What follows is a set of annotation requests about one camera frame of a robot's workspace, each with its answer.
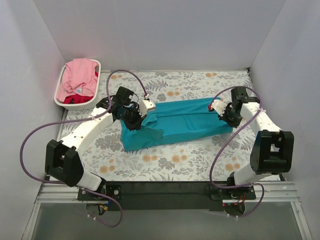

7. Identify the teal t shirt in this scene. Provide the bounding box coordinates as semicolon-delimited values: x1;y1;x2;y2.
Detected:
120;98;233;152

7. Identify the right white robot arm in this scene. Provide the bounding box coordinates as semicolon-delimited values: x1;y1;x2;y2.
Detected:
208;86;294;188

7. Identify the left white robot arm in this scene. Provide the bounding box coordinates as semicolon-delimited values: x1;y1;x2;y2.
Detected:
44;86;156;192

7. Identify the white laundry basket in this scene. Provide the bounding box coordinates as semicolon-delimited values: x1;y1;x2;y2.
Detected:
53;59;101;111

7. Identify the floral table mat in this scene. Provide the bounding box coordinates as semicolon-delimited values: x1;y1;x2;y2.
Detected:
49;70;280;182

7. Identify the red t shirt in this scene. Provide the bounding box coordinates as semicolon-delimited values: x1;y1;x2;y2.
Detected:
59;71;99;105

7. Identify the pink t shirt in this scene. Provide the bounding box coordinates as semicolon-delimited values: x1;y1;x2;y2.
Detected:
57;58;99;102

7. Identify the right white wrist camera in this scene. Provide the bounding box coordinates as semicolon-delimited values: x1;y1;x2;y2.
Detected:
208;99;227;117

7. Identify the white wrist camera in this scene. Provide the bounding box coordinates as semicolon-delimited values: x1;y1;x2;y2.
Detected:
208;99;227;117
138;99;156;118

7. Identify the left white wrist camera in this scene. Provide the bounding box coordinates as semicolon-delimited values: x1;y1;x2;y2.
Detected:
138;99;156;118

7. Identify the aluminium rail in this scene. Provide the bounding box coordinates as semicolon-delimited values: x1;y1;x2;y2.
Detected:
35;181;300;204

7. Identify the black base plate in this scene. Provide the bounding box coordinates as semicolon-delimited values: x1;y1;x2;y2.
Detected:
76;180;256;212

